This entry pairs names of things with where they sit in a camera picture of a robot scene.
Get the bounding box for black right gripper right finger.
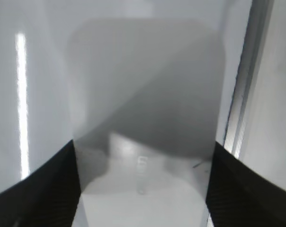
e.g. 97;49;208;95
206;143;286;227

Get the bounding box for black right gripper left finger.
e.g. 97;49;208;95
0;140;81;227

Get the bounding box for white whiteboard eraser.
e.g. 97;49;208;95
74;132;211;227

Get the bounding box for white aluminium-framed whiteboard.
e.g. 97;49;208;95
0;0;272;193

